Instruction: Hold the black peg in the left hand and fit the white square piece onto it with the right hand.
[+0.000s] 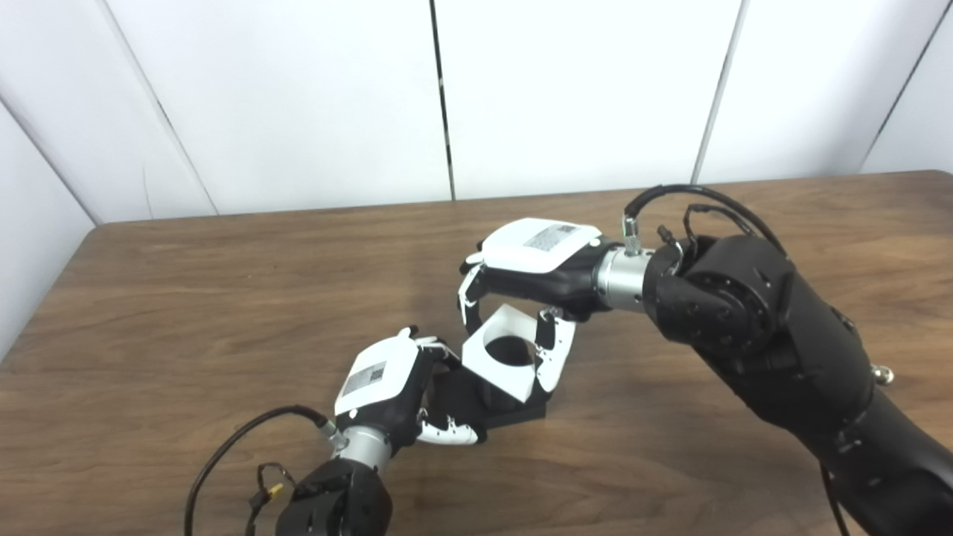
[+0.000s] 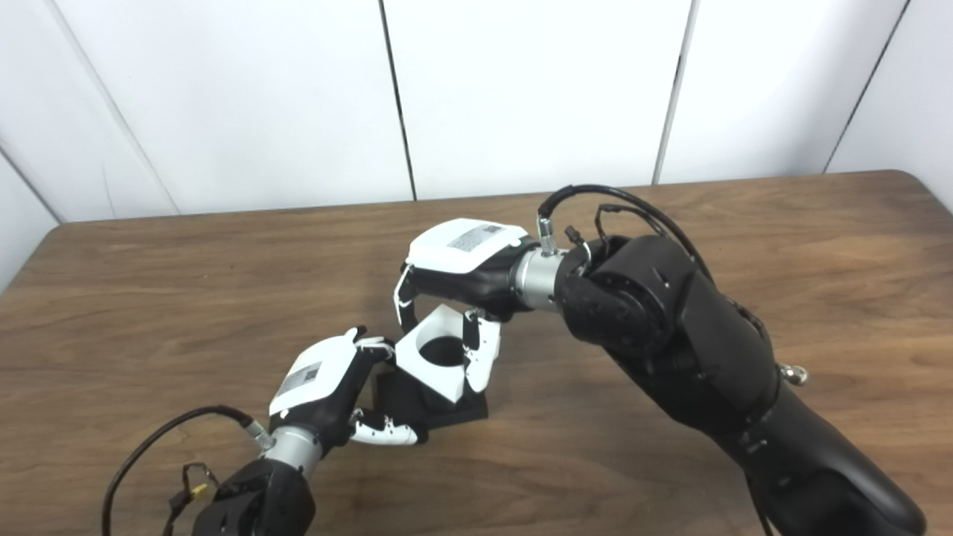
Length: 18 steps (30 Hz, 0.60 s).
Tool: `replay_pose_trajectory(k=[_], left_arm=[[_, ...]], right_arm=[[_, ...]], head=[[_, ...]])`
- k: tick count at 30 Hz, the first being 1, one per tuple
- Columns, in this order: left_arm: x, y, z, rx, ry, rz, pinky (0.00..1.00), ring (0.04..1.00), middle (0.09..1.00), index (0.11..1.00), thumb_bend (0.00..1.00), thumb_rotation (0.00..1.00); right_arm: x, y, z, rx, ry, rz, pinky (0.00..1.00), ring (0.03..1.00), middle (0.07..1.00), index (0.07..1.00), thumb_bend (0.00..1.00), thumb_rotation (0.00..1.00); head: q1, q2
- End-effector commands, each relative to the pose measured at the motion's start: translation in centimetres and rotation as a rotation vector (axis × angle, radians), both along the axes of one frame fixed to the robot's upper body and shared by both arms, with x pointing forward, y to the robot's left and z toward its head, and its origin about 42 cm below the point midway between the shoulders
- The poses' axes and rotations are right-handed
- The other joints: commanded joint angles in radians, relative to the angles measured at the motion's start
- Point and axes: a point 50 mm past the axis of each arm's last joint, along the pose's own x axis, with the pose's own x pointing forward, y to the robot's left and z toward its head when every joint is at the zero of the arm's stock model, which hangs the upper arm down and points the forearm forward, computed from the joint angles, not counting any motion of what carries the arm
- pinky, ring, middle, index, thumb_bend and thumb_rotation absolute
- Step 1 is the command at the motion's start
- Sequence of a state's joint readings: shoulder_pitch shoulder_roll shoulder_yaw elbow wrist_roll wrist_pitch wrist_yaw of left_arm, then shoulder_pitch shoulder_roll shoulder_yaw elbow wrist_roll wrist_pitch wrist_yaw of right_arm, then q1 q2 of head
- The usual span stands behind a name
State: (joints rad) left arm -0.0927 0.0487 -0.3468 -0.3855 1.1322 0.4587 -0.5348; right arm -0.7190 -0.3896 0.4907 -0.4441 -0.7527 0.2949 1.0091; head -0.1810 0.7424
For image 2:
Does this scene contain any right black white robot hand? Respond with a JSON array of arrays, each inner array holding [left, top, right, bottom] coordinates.
[[392, 218, 533, 394]]

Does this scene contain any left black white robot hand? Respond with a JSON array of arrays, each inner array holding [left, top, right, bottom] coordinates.
[[268, 326, 429, 447]]

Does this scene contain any black peg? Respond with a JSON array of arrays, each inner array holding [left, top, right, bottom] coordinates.
[[370, 336, 489, 433]]

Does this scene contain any white square piece with hole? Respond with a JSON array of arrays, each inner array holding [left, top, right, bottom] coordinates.
[[395, 304, 485, 404]]

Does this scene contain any thick black left wrist cable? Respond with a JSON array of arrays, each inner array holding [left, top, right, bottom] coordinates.
[[102, 405, 276, 536]]

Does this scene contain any thick black wrist cable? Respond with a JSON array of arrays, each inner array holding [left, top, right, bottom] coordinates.
[[102, 405, 276, 536], [538, 184, 715, 284]]

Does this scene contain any thick black right wrist cable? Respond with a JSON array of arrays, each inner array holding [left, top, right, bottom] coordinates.
[[538, 184, 715, 284]]

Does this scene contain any thin cable with yellow connector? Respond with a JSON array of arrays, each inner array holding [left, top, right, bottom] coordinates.
[[162, 462, 220, 536]]

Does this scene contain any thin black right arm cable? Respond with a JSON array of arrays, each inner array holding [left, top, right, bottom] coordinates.
[[564, 204, 671, 258]]

